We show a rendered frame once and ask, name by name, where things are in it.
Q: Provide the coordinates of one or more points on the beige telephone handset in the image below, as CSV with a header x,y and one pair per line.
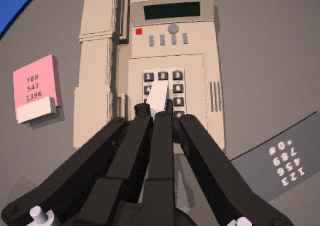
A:
x,y
96,101

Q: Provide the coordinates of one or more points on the beige desk phone body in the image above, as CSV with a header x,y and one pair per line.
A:
x,y
171,40

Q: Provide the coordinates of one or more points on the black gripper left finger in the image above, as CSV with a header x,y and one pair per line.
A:
x,y
70,185

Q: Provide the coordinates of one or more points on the pink sticky note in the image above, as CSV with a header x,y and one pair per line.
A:
x,y
36,81

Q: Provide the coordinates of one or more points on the cream rectangular block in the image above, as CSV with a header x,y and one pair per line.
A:
x,y
36,110

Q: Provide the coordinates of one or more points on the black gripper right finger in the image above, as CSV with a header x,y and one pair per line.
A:
x,y
231,200

